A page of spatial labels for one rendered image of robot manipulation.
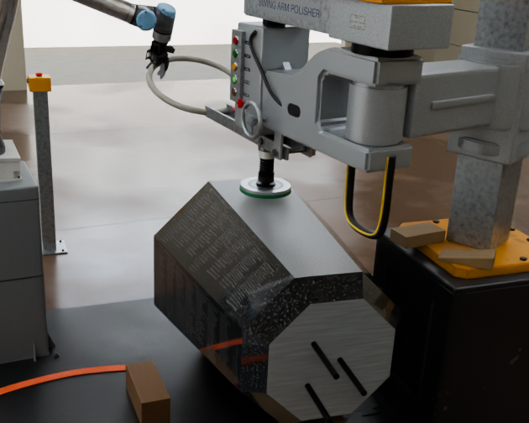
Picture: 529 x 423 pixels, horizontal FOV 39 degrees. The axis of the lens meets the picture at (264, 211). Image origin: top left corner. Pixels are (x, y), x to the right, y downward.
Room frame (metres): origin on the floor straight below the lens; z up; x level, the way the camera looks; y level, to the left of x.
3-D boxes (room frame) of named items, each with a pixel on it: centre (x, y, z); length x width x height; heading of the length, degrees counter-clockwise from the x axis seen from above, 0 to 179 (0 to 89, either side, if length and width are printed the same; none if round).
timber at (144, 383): (2.66, 0.45, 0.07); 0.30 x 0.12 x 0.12; 23
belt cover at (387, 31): (2.69, -0.19, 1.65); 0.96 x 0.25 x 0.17; 32
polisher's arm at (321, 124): (2.64, -0.20, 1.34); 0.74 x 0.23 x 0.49; 32
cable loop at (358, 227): (2.42, -0.35, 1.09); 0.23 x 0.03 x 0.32; 32
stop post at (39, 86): (4.25, 1.33, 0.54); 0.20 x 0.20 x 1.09; 21
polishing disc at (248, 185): (2.98, 0.00, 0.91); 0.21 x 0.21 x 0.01
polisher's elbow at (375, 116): (2.43, -0.35, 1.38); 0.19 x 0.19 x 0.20
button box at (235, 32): (2.98, 0.13, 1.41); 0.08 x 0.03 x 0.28; 32
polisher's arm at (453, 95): (2.70, -0.71, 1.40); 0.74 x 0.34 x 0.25; 127
